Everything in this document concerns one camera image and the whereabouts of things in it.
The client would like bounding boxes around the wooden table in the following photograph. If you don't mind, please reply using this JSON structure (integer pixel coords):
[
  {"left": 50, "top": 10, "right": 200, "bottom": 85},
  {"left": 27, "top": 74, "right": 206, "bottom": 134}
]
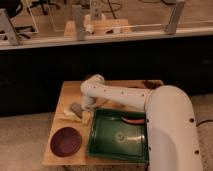
[{"left": 42, "top": 79, "right": 164, "bottom": 167}]

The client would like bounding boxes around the green plastic tray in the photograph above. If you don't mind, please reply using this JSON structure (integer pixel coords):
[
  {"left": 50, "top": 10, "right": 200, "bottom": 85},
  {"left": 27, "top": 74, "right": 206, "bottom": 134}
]
[{"left": 87, "top": 108, "right": 149, "bottom": 163}]

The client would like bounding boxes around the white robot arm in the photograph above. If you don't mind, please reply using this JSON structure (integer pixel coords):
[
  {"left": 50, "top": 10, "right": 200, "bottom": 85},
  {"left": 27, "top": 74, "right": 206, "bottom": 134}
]
[{"left": 80, "top": 74, "right": 203, "bottom": 171}]

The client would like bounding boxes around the sausage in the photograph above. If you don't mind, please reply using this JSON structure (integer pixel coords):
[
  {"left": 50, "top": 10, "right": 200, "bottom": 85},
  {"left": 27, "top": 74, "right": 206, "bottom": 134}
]
[{"left": 121, "top": 117, "right": 145, "bottom": 125}]

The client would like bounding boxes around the dark purple plate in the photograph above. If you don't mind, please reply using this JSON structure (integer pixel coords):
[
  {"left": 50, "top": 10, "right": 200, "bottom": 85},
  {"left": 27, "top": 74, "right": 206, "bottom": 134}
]
[{"left": 50, "top": 127, "right": 82, "bottom": 157}]

